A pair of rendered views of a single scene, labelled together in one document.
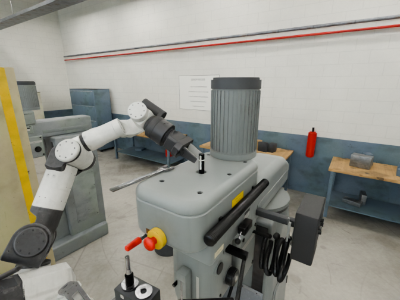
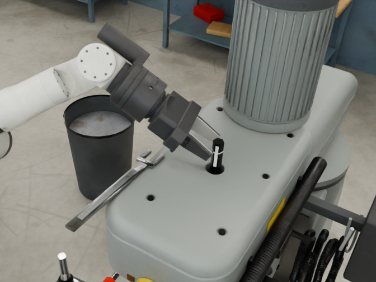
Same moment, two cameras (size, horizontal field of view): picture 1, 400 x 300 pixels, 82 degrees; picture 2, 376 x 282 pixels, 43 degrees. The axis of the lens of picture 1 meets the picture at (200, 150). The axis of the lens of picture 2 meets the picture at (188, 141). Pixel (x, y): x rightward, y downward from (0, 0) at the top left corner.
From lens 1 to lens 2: 0.35 m
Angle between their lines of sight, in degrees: 23
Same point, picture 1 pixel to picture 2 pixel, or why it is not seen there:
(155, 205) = (146, 251)
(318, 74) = not seen: outside the picture
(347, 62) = not seen: outside the picture
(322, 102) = not seen: outside the picture
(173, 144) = (169, 128)
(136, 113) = (94, 70)
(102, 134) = (27, 106)
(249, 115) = (311, 56)
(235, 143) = (277, 104)
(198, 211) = (223, 271)
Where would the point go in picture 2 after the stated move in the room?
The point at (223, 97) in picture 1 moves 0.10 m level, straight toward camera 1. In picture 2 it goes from (264, 22) to (270, 47)
